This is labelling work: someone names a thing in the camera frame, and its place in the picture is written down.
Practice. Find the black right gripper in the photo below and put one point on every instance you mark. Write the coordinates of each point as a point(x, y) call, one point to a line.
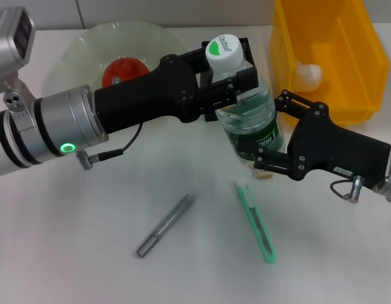
point(337, 149)

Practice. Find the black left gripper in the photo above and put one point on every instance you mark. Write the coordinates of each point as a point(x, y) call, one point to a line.
point(138, 101)

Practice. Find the clear bottle with green label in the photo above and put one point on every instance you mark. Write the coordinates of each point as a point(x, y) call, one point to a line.
point(249, 114)

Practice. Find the white paper ball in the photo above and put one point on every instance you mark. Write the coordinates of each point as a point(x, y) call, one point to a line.
point(309, 76)

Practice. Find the orange fruit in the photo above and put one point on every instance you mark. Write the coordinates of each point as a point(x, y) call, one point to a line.
point(125, 71)

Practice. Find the black mesh pen holder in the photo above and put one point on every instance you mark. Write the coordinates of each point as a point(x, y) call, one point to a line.
point(249, 52)

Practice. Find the beige eraser with barcode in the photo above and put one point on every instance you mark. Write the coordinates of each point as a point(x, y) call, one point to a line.
point(263, 174)

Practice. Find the pale green wavy fruit plate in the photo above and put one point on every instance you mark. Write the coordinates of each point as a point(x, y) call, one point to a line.
point(87, 54)

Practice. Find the grey pen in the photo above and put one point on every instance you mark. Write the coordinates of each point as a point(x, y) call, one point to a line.
point(166, 223)

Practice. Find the green thread snips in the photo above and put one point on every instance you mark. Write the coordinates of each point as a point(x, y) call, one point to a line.
point(255, 218)

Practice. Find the yellow plastic bin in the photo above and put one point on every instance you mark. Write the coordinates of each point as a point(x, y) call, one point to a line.
point(347, 47)

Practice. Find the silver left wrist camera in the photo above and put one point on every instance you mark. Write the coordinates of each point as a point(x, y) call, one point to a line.
point(11, 35)

